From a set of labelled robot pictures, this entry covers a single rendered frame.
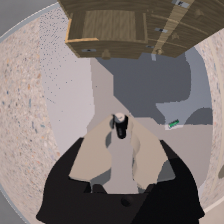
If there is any wooden chest of drawers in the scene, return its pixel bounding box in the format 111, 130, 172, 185
57, 0, 224, 58

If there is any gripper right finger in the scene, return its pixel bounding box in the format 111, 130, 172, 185
125, 114, 205, 219

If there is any black aa battery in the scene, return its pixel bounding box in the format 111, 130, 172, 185
114, 113, 126, 139

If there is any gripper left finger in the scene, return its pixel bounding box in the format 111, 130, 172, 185
36, 114, 115, 224

